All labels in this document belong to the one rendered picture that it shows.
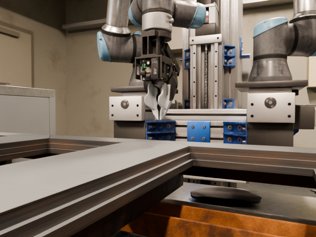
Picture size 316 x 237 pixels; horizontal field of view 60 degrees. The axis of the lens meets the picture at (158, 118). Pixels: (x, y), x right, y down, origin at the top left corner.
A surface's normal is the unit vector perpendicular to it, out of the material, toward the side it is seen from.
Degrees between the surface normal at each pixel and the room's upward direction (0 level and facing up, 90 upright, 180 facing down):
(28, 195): 0
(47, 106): 90
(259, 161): 90
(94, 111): 90
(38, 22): 90
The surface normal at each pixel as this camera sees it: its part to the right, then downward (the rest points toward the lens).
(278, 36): 0.00, 0.03
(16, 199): 0.00, -1.00
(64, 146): -0.43, 0.02
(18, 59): 0.93, 0.01
